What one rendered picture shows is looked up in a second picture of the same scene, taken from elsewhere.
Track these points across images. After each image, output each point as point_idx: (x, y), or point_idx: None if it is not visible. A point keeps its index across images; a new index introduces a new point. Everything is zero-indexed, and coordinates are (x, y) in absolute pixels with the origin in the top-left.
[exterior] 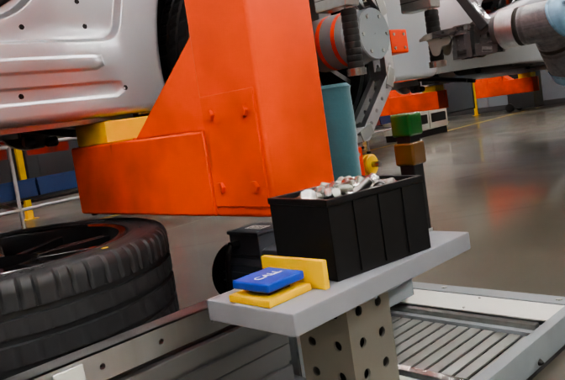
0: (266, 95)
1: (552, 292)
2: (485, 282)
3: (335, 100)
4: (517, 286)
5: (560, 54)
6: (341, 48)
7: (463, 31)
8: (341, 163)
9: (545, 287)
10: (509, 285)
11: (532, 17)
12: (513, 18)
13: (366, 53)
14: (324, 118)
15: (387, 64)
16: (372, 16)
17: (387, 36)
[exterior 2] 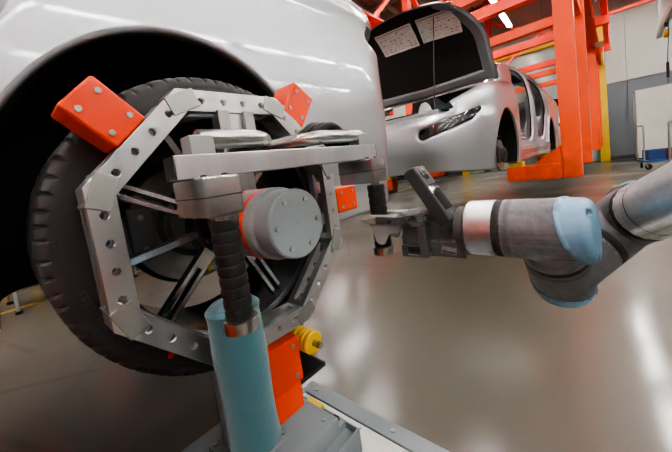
0: None
1: (492, 422)
2: (428, 390)
3: (227, 337)
4: (457, 402)
5: (565, 279)
6: (251, 244)
7: (416, 223)
8: (241, 424)
9: (483, 409)
10: (450, 399)
11: (529, 228)
12: (494, 222)
13: (283, 255)
14: None
15: (332, 226)
16: (294, 200)
17: (317, 222)
